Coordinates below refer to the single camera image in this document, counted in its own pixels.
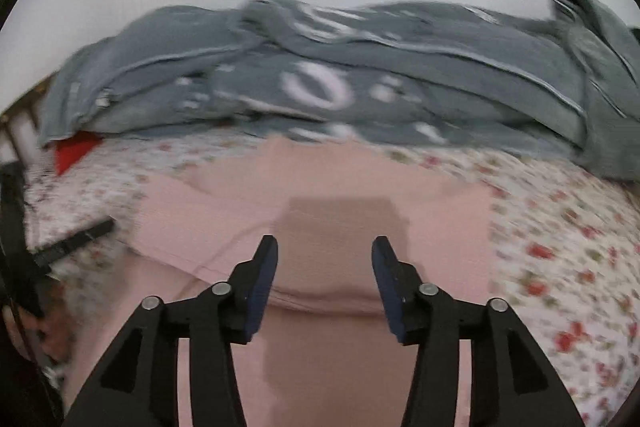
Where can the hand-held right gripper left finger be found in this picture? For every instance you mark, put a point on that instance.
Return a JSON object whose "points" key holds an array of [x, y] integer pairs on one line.
{"points": [[262, 279]]}

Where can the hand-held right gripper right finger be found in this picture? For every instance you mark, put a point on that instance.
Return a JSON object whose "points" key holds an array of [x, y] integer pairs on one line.
{"points": [[386, 279]]}

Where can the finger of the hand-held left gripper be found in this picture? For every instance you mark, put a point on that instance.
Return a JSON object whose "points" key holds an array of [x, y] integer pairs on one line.
{"points": [[75, 243]]}

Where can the pink knitted sweater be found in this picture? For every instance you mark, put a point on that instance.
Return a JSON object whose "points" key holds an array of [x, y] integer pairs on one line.
{"points": [[325, 192]]}

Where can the red cloth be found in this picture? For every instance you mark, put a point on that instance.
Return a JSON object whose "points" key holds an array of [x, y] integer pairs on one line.
{"points": [[72, 149]]}

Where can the wooden bed headboard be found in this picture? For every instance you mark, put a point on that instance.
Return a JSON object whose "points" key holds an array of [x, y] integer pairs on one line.
{"points": [[22, 127]]}

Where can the floral bed sheet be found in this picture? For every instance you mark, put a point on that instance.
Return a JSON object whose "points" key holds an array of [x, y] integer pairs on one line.
{"points": [[550, 257]]}

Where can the grey patterned quilt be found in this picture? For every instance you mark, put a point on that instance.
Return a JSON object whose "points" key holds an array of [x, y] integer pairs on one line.
{"points": [[450, 77]]}

